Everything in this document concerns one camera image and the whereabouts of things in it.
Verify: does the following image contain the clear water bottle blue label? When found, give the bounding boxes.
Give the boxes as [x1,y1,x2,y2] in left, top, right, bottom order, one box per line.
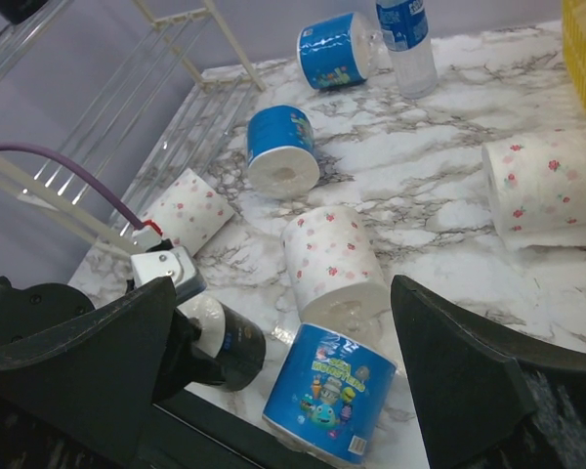
[375,0,438,100]

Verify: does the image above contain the blue sea monsters roll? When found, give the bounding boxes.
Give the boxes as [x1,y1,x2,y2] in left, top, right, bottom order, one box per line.
[263,322,397,465]

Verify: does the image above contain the floral roll near shelf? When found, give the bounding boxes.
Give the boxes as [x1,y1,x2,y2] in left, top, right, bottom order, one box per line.
[142,169,235,255]

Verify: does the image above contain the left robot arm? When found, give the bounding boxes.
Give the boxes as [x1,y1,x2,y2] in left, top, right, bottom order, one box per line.
[0,277,225,403]

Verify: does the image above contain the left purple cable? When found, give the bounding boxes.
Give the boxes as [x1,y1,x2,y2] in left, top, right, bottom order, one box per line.
[0,142,147,231]

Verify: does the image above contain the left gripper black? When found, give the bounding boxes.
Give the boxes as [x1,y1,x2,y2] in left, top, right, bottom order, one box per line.
[151,309,225,404]

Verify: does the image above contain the floral roll in centre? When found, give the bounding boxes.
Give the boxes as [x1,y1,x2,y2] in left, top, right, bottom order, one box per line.
[280,205,390,343]

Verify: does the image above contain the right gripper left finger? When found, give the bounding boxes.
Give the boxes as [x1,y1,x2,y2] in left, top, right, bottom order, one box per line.
[0,277,176,467]

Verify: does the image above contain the black roll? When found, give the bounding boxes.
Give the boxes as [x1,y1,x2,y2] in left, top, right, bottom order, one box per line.
[179,293,266,392]

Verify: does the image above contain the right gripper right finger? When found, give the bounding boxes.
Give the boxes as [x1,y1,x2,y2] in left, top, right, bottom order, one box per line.
[391,276,586,468]

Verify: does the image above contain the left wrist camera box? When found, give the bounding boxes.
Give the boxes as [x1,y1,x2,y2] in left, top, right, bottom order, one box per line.
[130,224,206,305]

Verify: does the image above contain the floral roll near basket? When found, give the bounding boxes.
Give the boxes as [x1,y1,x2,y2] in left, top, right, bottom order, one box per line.
[481,120,586,250]

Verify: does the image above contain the white metal shelf rack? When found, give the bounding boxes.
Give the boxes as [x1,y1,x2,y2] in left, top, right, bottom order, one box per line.
[0,1,265,254]

